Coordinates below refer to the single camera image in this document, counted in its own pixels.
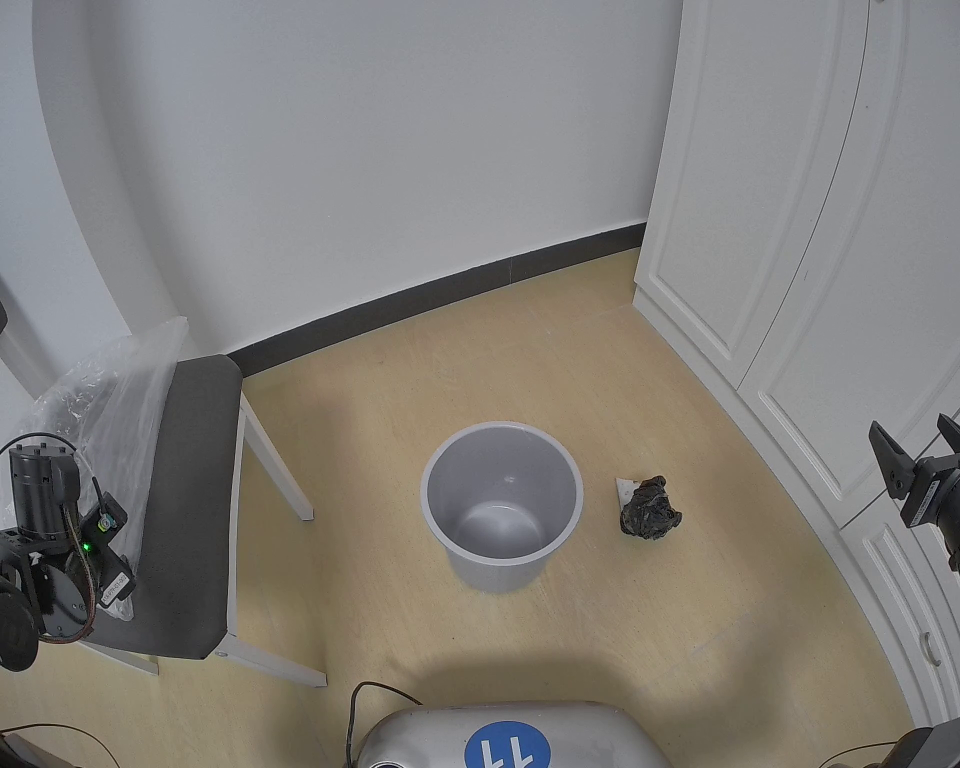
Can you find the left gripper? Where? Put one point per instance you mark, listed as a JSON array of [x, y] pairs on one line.
[[114, 581]]

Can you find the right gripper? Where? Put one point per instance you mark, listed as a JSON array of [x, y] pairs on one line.
[[934, 491]]

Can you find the clear plastic bag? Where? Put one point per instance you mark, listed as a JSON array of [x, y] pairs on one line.
[[112, 390]]

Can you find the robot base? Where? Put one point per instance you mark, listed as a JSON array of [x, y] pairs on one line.
[[510, 731]]

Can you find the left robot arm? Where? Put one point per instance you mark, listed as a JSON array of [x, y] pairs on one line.
[[41, 487]]

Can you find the crumpled black plastic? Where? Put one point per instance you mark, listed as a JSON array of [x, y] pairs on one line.
[[649, 514]]

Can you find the light grey trash bin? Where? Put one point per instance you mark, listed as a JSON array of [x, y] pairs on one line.
[[495, 574]]

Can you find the grey white chair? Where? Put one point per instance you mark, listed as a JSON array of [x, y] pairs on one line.
[[195, 487]]

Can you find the white wardrobe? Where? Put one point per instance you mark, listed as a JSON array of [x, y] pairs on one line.
[[787, 225]]

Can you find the white printed paper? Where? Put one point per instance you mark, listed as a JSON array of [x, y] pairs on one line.
[[624, 489]]

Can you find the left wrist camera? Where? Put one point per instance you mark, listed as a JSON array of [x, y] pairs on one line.
[[101, 525]]

